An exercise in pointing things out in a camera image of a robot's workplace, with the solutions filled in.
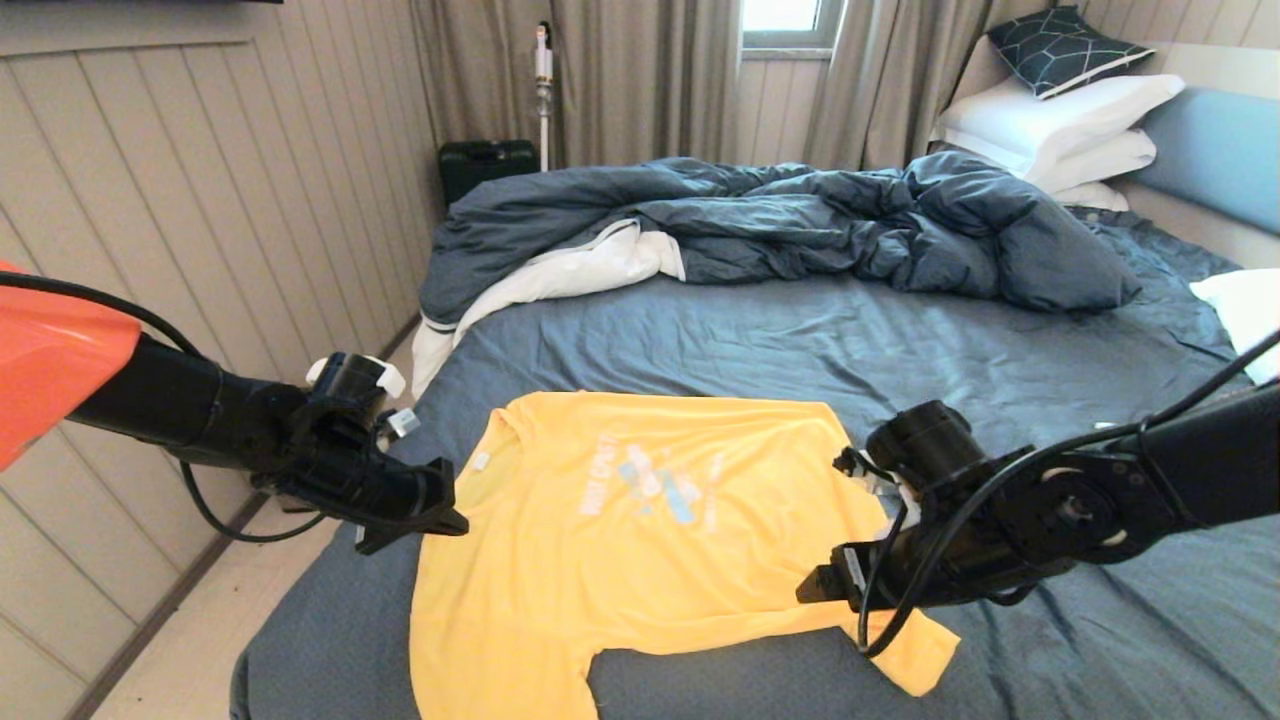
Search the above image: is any yellow printed t-shirt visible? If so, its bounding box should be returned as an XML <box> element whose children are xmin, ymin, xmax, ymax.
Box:
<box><xmin>408</xmin><ymin>390</ymin><xmax>961</xmax><ymax>720</ymax></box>

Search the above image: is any grey-blue bed sheet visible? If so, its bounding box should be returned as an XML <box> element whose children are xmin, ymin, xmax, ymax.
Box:
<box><xmin>228</xmin><ymin>208</ymin><xmax>1280</xmax><ymax>720</ymax></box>

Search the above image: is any dark green hard case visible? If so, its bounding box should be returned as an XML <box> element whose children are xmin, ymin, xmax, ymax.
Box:
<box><xmin>438</xmin><ymin>142</ymin><xmax>541</xmax><ymax>209</ymax></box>

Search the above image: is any dark blue crumpled duvet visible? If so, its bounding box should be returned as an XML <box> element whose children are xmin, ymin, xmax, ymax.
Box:
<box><xmin>419</xmin><ymin>152</ymin><xmax>1143</xmax><ymax>329</ymax></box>

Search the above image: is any white stick vacuum cleaner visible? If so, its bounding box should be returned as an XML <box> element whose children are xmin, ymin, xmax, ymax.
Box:
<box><xmin>533</xmin><ymin>25</ymin><xmax>556</xmax><ymax>174</ymax></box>

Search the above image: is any large white pillow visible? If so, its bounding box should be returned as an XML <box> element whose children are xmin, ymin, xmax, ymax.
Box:
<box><xmin>935</xmin><ymin>72</ymin><xmax>1186</xmax><ymax>165</ymax></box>

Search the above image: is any beige curtain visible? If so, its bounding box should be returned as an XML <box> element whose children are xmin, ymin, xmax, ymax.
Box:
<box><xmin>803</xmin><ymin>0</ymin><xmax>1056</xmax><ymax>171</ymax></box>
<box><xmin>408</xmin><ymin>0</ymin><xmax>741</xmax><ymax>171</ymax></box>

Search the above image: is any blue headboard cushion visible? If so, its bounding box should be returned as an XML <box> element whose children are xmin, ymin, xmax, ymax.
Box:
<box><xmin>1133</xmin><ymin>87</ymin><xmax>1280</xmax><ymax>239</ymax></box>

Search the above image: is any dark patterned cushion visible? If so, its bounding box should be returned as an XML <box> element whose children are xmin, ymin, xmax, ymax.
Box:
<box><xmin>985</xmin><ymin>5</ymin><xmax>1154</xmax><ymax>101</ymax></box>

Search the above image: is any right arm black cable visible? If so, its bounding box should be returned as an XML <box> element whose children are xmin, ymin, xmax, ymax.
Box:
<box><xmin>835</xmin><ymin>330</ymin><xmax>1280</xmax><ymax>659</ymax></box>

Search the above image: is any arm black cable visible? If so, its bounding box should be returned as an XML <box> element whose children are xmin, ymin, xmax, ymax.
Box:
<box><xmin>835</xmin><ymin>330</ymin><xmax>1280</xmax><ymax>659</ymax></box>
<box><xmin>0</xmin><ymin>272</ymin><xmax>331</xmax><ymax>544</ymax></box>

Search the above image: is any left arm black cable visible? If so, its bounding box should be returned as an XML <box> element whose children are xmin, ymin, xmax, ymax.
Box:
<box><xmin>0</xmin><ymin>272</ymin><xmax>331</xmax><ymax>544</ymax></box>

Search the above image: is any beige headboard frame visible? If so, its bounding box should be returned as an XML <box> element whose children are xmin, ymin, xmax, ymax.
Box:
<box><xmin>928</xmin><ymin>38</ymin><xmax>1280</xmax><ymax>271</ymax></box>

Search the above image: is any window with grey frame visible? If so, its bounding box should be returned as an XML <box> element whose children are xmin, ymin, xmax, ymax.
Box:
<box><xmin>740</xmin><ymin>0</ymin><xmax>846</xmax><ymax>59</ymax></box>

